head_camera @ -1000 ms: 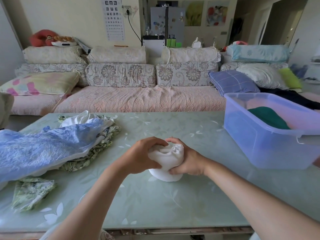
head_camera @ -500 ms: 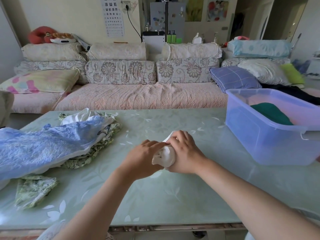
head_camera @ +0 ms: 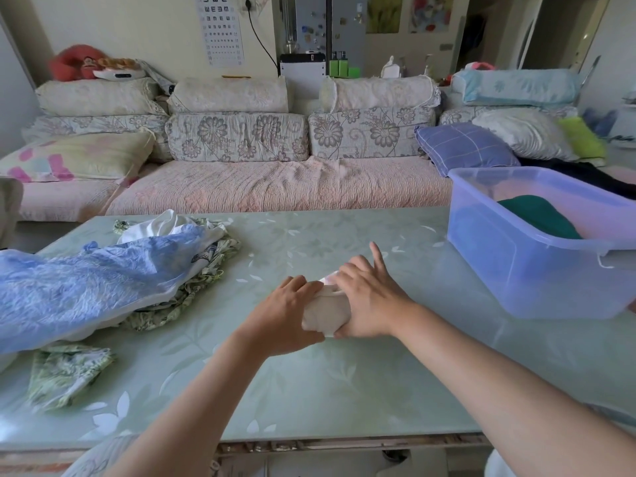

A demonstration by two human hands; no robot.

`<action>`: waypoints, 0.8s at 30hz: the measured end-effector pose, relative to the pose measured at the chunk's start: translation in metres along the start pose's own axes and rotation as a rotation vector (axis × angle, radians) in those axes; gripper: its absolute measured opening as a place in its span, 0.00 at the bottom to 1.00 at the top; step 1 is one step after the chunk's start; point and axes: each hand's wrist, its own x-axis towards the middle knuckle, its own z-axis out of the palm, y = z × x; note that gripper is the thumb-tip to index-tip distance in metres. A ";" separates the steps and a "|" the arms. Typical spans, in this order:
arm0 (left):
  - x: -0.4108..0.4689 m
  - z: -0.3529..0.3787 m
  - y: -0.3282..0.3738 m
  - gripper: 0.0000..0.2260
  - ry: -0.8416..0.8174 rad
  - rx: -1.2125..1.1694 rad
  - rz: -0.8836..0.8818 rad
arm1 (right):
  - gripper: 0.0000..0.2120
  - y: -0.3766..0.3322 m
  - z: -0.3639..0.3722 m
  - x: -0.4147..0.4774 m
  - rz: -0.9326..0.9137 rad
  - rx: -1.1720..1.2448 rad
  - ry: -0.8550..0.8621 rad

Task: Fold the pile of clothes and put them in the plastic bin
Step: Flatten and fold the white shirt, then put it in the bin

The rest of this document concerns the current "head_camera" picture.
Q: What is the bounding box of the person's right hand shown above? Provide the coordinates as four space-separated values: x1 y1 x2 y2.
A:
333 241 418 341

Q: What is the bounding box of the person's right forearm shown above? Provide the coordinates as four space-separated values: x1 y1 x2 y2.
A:
394 304 636 477

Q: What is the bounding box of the black garment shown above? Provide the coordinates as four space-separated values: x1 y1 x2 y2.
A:
517 158 636 200

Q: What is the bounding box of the translucent blue plastic bin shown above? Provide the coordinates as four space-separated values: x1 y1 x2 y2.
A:
447 167 636 320

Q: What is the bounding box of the red plush toy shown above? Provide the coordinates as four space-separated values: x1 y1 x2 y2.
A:
48 44 108 81

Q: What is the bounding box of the blue patterned garment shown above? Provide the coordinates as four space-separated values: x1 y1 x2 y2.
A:
0 226 227 356

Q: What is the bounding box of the cream bolster cushion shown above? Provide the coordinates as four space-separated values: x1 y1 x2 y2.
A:
319 75 442 114
167 76 294 114
35 78 161 118

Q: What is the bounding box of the black power cable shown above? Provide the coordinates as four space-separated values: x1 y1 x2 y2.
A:
245 0 279 77

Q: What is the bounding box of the white cloth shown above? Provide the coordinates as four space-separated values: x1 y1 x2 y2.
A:
301 273 351 339

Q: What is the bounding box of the grey refrigerator with magnets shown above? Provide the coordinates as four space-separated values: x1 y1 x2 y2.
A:
294 0 368 75

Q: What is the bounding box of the red flower painting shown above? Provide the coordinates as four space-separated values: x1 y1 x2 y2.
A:
408 0 454 34

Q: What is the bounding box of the person's left forearm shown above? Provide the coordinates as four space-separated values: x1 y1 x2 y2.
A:
103 329 271 477

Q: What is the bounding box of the blue checked pillow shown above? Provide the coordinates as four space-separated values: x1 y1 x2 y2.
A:
415 122 522 178

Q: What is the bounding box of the lime green fluffy cushion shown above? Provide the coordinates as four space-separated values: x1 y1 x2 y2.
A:
557 116 608 160

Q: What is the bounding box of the person's patterned clothing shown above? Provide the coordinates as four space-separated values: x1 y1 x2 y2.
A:
62 434 141 477

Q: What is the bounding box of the light blue floral pillow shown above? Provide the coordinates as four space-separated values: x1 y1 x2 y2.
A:
450 69 582 107

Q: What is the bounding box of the green floral garment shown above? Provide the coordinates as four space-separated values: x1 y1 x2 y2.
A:
113 217 243 333

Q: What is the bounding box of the dark green garment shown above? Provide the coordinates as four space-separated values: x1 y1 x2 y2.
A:
497 194 583 241

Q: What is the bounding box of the pink quilted sofa cover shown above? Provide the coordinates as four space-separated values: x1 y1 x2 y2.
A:
16 156 456 223

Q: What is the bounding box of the white box appliance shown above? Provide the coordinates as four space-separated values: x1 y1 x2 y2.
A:
279 53 328 101

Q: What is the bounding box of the white black device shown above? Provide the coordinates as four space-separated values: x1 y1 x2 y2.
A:
93 68 148 81

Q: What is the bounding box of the green plant painting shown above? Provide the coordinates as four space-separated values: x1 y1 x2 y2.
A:
366 0 402 34

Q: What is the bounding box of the eye chart poster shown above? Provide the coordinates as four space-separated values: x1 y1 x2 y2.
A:
194 0 246 69

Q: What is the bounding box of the floral sofa back cushion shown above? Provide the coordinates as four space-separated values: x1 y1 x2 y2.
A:
22 114 171 163
165 112 310 162
439 104 580 128
307 106 437 161

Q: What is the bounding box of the pastel yellow pink pillow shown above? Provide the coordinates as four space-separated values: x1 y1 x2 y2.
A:
0 132 157 184

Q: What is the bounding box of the white floral pillow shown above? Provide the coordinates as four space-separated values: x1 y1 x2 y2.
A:
471 108 581 162

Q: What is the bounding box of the small green floral cloth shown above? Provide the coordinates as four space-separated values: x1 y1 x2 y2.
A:
27 344 118 412

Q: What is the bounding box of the white garment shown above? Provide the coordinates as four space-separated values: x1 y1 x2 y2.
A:
117 209 200 245

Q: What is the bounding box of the person's left hand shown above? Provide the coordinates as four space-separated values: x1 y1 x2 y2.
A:
241 275 327 358

